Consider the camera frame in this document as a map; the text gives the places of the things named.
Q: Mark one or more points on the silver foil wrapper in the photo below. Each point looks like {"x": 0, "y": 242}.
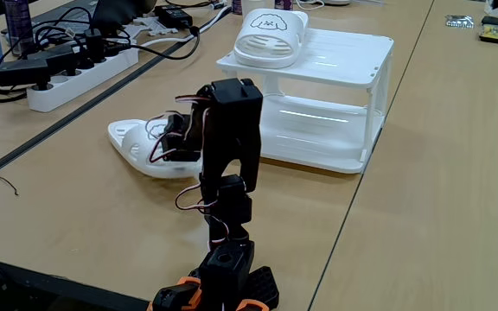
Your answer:
{"x": 459, "y": 21}

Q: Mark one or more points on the tall purple drink can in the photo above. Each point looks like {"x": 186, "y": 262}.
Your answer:
{"x": 17, "y": 21}

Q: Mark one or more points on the white shoe rack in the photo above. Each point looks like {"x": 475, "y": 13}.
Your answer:
{"x": 340, "y": 56}

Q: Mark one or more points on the white paper cup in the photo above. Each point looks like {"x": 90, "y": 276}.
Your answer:
{"x": 251, "y": 3}

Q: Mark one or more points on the white slipper with dog print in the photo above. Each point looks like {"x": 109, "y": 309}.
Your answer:
{"x": 132, "y": 142}
{"x": 270, "y": 30}

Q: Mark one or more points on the black power brick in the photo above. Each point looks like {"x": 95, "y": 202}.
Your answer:
{"x": 54, "y": 58}
{"x": 173, "y": 17}

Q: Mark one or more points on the black power plug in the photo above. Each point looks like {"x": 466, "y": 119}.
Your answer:
{"x": 94, "y": 45}

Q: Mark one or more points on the white plastic bracket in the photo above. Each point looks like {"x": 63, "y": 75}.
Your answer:
{"x": 160, "y": 27}
{"x": 133, "y": 33}

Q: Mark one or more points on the black wall adapter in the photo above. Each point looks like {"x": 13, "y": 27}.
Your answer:
{"x": 22, "y": 71}

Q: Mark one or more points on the dark laptop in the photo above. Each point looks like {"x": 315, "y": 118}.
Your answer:
{"x": 119, "y": 13}

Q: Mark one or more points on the white power strip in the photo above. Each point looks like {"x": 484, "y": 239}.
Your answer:
{"x": 80, "y": 82}

